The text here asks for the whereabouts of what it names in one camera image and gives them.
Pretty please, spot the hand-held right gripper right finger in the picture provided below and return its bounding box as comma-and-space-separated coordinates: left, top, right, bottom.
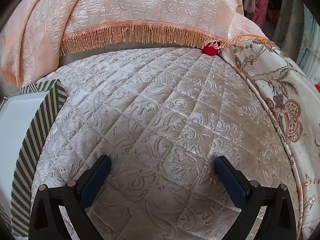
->
215, 156, 304, 240

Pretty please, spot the peach fringed blanket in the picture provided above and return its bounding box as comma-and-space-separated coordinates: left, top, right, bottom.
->
0, 0, 275, 87

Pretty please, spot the black white striped tray box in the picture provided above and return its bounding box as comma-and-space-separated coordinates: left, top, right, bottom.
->
0, 79, 68, 238

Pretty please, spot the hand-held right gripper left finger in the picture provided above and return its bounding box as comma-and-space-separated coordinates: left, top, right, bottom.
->
29, 154, 112, 240

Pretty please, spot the floral patterned cushion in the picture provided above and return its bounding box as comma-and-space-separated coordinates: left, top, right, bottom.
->
221, 40, 320, 240

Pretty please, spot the small red object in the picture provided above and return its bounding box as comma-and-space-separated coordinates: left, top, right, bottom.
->
202, 41, 224, 55

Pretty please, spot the red patterned hanging garment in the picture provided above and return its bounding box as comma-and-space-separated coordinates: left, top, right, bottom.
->
252, 0, 270, 28

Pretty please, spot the pale curtain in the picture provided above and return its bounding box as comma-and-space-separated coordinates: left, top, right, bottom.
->
296, 2, 320, 85

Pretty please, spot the beige quilted bedspread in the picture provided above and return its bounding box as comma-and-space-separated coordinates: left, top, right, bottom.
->
10, 47, 304, 240

